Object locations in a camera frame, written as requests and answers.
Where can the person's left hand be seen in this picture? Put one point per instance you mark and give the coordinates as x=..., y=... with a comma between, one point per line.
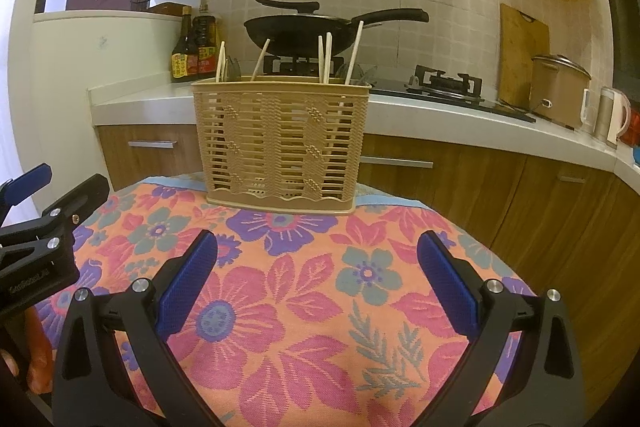
x=40, y=357

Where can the blue container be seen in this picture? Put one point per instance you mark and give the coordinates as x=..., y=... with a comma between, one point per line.
x=636, y=155

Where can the wooden chopstick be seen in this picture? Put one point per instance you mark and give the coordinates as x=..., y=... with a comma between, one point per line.
x=260, y=59
x=321, y=59
x=328, y=57
x=354, y=52

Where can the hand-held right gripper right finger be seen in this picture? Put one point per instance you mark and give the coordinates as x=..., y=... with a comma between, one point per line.
x=447, y=282

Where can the wooden cutting board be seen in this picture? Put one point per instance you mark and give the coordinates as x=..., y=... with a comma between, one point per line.
x=522, y=57

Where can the wooden tray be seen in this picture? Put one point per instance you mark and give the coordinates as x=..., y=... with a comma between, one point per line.
x=167, y=9

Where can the tan plastic utensil basket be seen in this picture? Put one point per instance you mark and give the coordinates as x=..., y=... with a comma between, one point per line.
x=280, y=147

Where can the brown rice cooker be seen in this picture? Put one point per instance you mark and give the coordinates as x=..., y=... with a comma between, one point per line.
x=557, y=92

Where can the floral tablecloth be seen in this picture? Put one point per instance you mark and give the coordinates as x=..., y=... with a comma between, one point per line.
x=310, y=297

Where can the black wok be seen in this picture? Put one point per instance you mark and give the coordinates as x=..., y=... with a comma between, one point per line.
x=295, y=32

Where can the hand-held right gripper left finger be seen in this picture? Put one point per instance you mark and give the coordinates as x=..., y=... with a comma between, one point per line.
x=187, y=282

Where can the black gas stove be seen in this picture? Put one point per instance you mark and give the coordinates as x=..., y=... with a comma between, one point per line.
x=450, y=88

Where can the dark soy sauce bottle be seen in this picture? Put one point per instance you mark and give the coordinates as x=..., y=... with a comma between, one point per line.
x=184, y=52

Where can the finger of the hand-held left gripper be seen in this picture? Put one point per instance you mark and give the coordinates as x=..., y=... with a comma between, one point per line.
x=80, y=199
x=30, y=182

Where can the yellow-capped sauce bottle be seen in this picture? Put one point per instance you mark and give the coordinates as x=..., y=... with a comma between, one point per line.
x=205, y=42

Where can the white electric kettle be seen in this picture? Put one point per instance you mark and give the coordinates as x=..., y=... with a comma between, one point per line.
x=612, y=117

